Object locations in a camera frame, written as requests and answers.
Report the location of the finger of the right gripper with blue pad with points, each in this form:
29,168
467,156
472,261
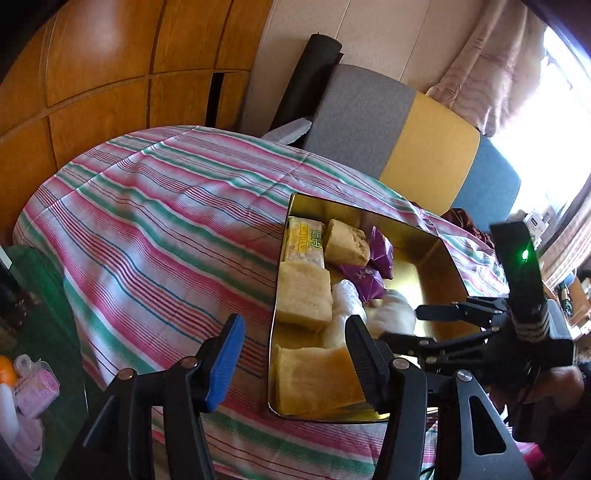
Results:
428,346

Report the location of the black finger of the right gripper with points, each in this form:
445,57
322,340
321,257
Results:
472,310

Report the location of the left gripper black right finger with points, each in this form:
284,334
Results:
473,442

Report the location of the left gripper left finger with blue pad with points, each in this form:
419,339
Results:
115,441

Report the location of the white plastic packet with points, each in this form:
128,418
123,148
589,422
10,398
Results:
391,314
345,303

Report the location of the purple candy wrapper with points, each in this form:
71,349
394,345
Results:
381,253
368,282

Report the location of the yellow sponge cake piece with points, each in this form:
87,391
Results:
314,380
304,295

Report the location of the green yellow snack bar packet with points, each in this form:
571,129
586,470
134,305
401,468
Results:
304,241

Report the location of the right hand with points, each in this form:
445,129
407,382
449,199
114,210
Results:
564,388

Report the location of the gold metal tray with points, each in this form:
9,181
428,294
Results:
424,273

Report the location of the white box on desk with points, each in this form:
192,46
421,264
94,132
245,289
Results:
537,224

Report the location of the dark red cloth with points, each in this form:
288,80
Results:
462,219

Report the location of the white bottle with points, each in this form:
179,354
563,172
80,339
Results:
9,424

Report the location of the orange fruit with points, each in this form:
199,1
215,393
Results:
8,374

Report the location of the grey yellow blue armchair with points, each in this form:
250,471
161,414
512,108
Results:
410,142

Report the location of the striped pink green bedsheet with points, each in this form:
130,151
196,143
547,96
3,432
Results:
160,234

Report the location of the pink patterned curtain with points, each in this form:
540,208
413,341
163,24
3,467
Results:
498,68

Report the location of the black rolled mat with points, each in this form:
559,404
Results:
310,78

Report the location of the wooden wardrobe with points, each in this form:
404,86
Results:
95,70

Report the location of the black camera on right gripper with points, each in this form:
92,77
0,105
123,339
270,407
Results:
515,251

